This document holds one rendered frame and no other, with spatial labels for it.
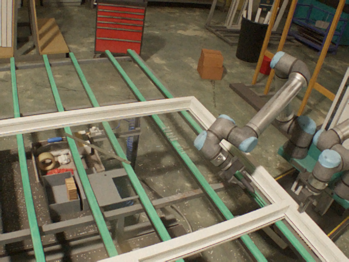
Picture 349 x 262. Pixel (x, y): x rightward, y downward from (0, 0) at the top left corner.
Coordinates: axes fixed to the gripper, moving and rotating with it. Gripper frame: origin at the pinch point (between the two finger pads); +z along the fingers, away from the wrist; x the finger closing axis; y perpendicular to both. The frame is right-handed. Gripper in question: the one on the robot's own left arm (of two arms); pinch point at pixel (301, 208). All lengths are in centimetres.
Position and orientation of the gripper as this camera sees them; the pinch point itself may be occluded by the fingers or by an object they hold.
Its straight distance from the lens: 162.5
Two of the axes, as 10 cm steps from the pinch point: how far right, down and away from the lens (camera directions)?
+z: -1.6, 8.1, 5.7
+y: 4.5, 5.7, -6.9
